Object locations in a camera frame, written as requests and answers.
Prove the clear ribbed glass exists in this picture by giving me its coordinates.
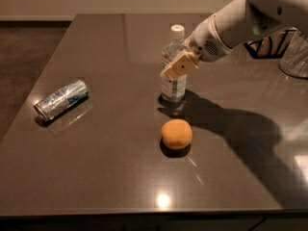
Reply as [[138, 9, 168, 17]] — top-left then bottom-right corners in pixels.
[[279, 31, 308, 79]]

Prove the clear blue plastic bottle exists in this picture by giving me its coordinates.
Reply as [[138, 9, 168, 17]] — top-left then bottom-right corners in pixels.
[[161, 25, 187, 103]]

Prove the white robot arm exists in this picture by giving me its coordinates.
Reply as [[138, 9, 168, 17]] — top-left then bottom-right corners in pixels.
[[161, 0, 308, 81]]

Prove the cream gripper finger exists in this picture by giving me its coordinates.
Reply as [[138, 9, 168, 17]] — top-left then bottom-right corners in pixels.
[[160, 50, 198, 81]]

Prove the orange fruit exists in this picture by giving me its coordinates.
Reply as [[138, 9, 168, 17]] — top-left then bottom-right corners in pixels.
[[161, 119, 193, 150]]

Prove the black wire basket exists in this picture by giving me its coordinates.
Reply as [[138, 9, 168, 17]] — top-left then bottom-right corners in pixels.
[[244, 28, 296, 60]]

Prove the silver blue drink can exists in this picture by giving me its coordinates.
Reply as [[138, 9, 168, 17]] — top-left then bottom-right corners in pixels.
[[34, 80, 89, 122]]

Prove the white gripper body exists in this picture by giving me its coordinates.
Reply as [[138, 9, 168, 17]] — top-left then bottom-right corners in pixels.
[[185, 14, 233, 63]]

